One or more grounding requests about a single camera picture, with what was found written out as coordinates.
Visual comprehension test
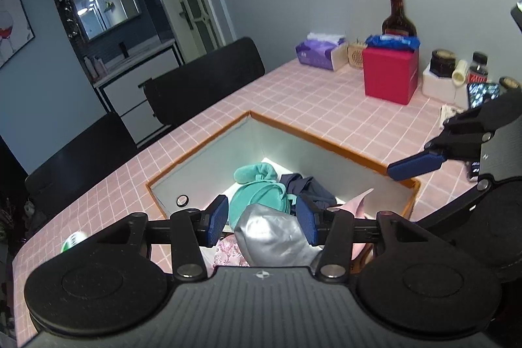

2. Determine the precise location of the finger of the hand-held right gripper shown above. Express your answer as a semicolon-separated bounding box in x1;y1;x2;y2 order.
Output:
414;177;494;230
387;99;496;182

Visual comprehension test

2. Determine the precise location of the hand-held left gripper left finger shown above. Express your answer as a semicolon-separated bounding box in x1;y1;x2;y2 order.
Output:
110;194;230;279

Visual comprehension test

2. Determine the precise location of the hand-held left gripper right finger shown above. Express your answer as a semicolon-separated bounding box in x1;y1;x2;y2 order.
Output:
296;195;412;279

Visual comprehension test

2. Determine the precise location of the navy blue cloth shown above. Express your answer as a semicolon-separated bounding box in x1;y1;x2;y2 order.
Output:
279;174;338;216

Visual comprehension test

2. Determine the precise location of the pink brocade pouch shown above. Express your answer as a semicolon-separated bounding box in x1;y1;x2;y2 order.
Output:
214;236;250;267

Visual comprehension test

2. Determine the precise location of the silver cloth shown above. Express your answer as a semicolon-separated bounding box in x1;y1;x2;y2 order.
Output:
233;203;323;266

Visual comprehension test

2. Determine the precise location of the pale pink cloth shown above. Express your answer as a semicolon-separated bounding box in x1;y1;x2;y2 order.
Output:
336;188;376;263

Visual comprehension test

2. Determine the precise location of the orange cardboard box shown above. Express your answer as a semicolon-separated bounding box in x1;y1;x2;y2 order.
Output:
146;110;421;251

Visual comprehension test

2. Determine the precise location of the small printed card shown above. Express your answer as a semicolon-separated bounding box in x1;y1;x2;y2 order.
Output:
440;105;462;129

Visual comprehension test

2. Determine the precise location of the smartphone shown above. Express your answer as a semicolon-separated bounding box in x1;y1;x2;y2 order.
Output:
467;82;502;109

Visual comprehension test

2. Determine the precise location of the red box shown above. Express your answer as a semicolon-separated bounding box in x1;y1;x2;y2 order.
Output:
362;46;421;106

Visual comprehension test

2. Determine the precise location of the white roll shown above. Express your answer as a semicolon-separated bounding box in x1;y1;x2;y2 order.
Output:
452;59;469;86

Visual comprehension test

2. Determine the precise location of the pink checkered tablecloth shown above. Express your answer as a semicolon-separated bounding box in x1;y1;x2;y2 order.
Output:
8;58;522;348

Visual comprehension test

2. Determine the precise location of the round-grille wooden box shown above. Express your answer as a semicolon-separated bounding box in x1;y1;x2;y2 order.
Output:
347;40;365;68

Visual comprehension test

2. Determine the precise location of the blue packet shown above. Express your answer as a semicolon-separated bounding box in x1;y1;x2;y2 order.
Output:
365;34;421;52

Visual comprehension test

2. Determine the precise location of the black chair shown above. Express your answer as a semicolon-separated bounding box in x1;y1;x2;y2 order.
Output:
24;112;139;210
144;37;266;126

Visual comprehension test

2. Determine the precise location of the white green-label bottle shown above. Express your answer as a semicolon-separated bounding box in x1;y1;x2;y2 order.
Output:
60;232;87;254

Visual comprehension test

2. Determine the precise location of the brown glass bottle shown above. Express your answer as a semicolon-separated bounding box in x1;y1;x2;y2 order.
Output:
381;0;417;39

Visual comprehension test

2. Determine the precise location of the purple tissue pack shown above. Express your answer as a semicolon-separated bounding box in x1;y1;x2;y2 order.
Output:
294;33;347;71

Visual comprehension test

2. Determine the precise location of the white drawer cabinet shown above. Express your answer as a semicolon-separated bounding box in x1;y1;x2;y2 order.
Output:
94;40;184;145

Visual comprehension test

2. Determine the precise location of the wine glass wall picture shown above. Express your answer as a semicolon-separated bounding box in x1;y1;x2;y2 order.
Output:
0;0;35;67

